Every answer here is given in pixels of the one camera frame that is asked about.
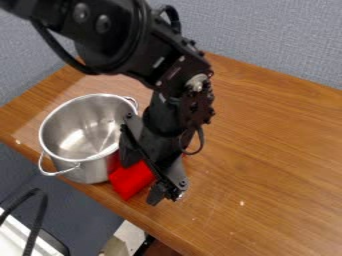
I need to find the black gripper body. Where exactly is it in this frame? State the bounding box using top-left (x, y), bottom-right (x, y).
top-left (120, 96), bottom-right (218, 203)

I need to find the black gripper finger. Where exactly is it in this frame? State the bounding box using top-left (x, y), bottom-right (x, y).
top-left (148, 182), bottom-right (169, 206)
top-left (120, 124), bottom-right (144, 168)

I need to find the red block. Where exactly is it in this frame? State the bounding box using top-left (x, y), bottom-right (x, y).
top-left (109, 151), bottom-right (189, 202)

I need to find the metal pot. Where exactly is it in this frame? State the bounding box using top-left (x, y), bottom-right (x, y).
top-left (38, 93), bottom-right (140, 184)

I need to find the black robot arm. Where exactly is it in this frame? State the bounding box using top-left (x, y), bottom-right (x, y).
top-left (0, 0), bottom-right (216, 206)

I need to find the white equipment box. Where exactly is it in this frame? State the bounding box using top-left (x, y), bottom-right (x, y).
top-left (0, 215), bottom-right (71, 256)

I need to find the white table bracket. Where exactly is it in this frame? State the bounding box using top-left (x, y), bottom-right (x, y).
top-left (98, 220), bottom-right (154, 256)

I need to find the black cable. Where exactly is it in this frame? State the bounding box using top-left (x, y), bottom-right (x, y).
top-left (0, 187), bottom-right (50, 256)

